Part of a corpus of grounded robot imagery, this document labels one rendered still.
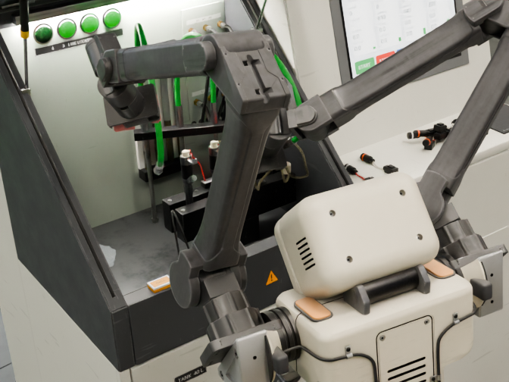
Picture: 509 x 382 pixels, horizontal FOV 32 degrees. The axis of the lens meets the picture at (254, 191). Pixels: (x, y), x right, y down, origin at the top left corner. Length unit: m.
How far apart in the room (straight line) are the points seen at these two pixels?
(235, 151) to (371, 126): 1.25
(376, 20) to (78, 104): 0.81
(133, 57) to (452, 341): 0.68
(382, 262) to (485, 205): 1.23
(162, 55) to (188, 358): 0.87
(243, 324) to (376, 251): 0.23
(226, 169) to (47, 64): 1.03
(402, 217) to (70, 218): 0.81
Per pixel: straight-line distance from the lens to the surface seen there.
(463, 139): 1.59
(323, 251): 1.30
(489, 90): 1.62
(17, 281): 2.50
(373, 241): 1.33
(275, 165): 1.76
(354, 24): 2.37
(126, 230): 2.39
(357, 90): 1.65
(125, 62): 1.50
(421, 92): 2.55
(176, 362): 2.03
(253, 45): 1.22
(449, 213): 1.55
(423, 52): 1.66
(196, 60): 1.21
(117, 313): 1.88
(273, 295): 2.11
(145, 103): 1.70
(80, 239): 1.91
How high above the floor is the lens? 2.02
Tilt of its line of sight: 28 degrees down
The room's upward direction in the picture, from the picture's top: 3 degrees counter-clockwise
